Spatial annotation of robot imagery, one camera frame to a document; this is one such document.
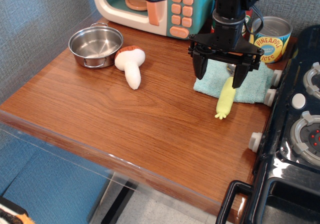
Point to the tomato sauce can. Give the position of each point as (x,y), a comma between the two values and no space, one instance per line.
(244,29)

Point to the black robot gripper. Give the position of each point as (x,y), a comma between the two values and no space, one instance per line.
(226,44)

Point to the pineapple slices can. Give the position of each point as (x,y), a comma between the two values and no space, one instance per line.
(273,38)

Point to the spoon with yellow-green handle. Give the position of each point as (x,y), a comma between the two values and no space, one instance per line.
(227,95)

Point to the upper white stove knob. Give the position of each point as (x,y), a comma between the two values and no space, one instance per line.
(276,77)

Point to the lower white stove knob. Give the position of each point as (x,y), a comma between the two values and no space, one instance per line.
(254,141)

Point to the white stove knob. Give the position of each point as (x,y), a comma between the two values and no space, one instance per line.
(269,97)
(276,77)
(254,141)

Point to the white plush mushroom toy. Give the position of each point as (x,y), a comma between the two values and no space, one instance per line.
(129,59)

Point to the light blue towel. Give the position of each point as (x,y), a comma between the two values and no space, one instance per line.
(252,90)

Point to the black toy stove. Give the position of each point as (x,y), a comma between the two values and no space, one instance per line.
(286,173)

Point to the middle white stove knob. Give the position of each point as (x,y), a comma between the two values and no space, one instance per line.
(269,97)

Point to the orange fuzzy object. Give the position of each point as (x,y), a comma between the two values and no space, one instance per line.
(22,219)

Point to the teal toy microwave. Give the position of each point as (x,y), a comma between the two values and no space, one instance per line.
(172,18)

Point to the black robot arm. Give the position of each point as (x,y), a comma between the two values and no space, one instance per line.
(233,9)

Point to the small steel pot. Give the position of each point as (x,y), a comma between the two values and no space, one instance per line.
(95,47)

